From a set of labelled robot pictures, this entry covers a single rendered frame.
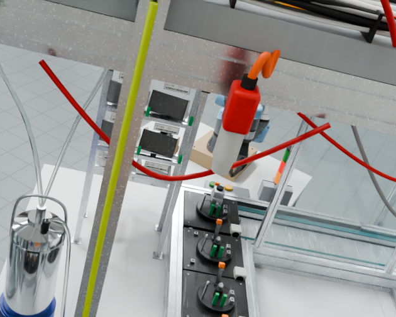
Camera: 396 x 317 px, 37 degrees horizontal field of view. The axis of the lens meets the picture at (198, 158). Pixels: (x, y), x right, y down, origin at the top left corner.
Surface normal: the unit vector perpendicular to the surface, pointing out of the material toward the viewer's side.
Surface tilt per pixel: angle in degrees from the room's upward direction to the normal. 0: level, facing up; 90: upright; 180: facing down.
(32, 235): 24
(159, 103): 65
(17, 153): 0
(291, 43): 90
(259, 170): 0
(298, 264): 90
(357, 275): 90
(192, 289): 0
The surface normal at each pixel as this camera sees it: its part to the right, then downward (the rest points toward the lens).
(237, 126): 0.00, 0.54
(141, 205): 0.25, -0.82
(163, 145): -0.04, 0.10
